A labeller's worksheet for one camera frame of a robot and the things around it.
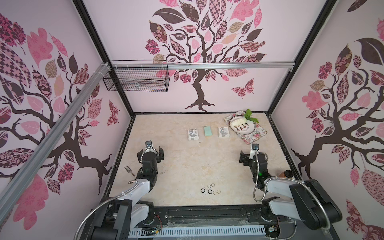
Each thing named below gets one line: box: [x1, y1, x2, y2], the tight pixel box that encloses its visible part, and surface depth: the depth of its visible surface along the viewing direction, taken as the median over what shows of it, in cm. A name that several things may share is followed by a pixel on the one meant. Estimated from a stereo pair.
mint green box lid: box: [203, 126, 213, 137], surface depth 109 cm
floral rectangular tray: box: [247, 120, 268, 145], surface depth 109 cm
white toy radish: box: [231, 108, 259, 127], surface depth 115 cm
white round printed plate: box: [229, 115, 256, 135], surface depth 112 cm
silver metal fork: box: [124, 165, 136, 177], surface depth 92 cm
